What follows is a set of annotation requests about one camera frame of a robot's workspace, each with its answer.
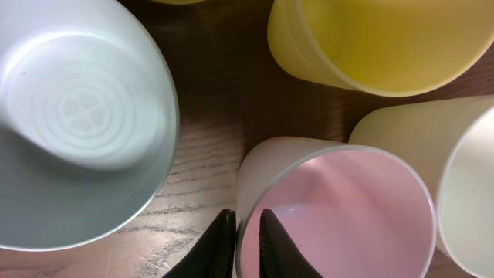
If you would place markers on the pink cup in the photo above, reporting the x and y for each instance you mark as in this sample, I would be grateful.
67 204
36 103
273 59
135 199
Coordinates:
351 210

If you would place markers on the grey small bowl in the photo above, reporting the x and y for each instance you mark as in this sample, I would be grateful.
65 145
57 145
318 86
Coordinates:
89 121

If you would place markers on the yellow cup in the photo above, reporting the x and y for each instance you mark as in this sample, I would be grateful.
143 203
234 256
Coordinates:
390 48

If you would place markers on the cream white cup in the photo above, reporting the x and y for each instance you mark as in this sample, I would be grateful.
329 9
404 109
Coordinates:
450 145

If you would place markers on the yellow small bowl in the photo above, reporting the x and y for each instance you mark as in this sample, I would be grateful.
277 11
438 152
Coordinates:
177 2

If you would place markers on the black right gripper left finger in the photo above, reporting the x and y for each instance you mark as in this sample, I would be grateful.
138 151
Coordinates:
213 254

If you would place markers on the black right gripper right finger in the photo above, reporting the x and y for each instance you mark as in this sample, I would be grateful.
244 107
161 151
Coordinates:
278 255

